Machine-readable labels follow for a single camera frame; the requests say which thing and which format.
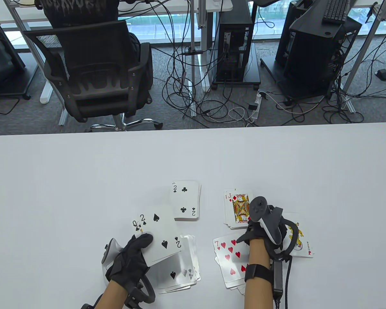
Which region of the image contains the person's right hand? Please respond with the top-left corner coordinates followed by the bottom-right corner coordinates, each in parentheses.
top-left (236, 219), bottom-right (287, 258)

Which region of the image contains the person's left hand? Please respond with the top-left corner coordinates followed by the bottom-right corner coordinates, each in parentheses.
top-left (106, 233), bottom-right (153, 288)

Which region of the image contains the pile of diamonds cards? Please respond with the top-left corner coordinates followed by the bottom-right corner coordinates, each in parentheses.
top-left (224, 189), bottom-right (255, 229)

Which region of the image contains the pile of hearts cards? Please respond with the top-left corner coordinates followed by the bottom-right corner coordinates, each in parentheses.
top-left (213, 233), bottom-right (252, 295)

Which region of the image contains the deck of playing cards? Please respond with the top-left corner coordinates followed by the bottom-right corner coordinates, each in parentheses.
top-left (132, 204), bottom-right (183, 267)

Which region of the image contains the coloured joker playing card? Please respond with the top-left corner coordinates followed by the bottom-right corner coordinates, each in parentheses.
top-left (281, 212), bottom-right (315, 258)

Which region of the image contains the pile of spades cards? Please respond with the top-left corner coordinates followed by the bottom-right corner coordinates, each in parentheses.
top-left (157, 235), bottom-right (201, 294)

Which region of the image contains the pile of clubs cards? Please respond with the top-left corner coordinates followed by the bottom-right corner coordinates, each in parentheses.
top-left (172, 181), bottom-right (201, 221)

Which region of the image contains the person's left forearm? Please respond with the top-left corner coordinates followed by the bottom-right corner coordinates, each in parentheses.
top-left (95, 279), bottom-right (129, 309)

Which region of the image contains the black right forearm battery pack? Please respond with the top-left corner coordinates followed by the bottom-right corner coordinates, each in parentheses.
top-left (272, 261), bottom-right (283, 295)

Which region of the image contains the grey right hand controller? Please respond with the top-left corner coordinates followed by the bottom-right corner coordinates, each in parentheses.
top-left (249, 196), bottom-right (299, 262)

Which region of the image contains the grey hand controller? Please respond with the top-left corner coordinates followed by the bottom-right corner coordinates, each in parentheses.
top-left (101, 238), bottom-right (156, 304)
top-left (249, 196), bottom-right (299, 262)

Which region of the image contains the grey left hand controller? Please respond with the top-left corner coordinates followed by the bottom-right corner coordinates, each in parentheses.
top-left (101, 238), bottom-right (156, 304)

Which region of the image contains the white power strip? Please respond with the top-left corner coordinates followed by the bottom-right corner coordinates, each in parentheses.
top-left (249, 91), bottom-right (267, 120)

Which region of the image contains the black tower cart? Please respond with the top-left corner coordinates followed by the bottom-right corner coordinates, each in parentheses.
top-left (211, 43), bottom-right (262, 90)

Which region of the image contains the black mesh office chair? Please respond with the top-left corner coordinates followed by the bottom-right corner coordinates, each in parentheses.
top-left (23, 20), bottom-right (164, 132)

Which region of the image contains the black equipment stand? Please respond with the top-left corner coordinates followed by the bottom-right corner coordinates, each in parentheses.
top-left (275, 0), bottom-right (362, 100)

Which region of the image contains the black computer tower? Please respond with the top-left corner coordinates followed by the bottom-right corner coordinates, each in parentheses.
top-left (216, 0), bottom-right (254, 81)

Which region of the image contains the black keyboard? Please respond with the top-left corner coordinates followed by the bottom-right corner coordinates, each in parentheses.
top-left (322, 0), bottom-right (351, 24)

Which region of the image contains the black rolling cabinet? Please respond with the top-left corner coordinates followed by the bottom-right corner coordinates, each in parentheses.
top-left (0, 19), bottom-right (32, 100)

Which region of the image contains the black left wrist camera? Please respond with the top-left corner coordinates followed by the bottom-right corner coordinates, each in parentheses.
top-left (125, 285), bottom-right (147, 309)

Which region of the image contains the black right wrist strap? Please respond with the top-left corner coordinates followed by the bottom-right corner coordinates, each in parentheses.
top-left (244, 264), bottom-right (273, 284)

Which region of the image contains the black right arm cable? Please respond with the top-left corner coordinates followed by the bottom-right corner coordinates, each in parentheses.
top-left (274, 254), bottom-right (293, 309)

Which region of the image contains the white floor cable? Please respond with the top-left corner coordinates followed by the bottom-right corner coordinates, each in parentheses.
top-left (228, 107), bottom-right (255, 123)

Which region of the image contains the tangle of black floor cables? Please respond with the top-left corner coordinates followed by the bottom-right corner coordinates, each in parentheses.
top-left (162, 0), bottom-right (261, 124)
top-left (322, 32), bottom-right (386, 124)

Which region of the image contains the aluminium desk frame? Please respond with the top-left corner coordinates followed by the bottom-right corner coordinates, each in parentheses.
top-left (341, 0), bottom-right (386, 113)

